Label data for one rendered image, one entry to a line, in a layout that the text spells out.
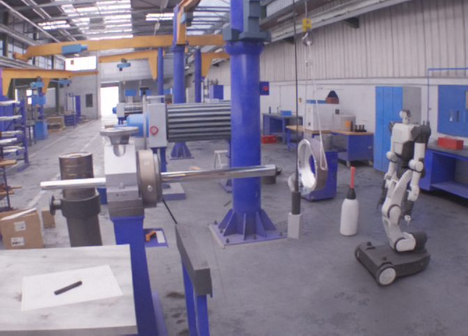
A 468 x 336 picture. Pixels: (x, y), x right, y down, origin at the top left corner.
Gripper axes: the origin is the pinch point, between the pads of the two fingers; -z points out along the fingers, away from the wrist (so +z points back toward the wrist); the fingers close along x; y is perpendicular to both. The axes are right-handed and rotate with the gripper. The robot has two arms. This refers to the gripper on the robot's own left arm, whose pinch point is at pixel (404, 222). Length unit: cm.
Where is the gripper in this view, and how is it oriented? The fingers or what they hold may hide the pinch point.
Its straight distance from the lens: 322.7
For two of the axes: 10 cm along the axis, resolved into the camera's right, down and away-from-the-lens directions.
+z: 1.8, -9.7, -1.6
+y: 0.9, 1.8, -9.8
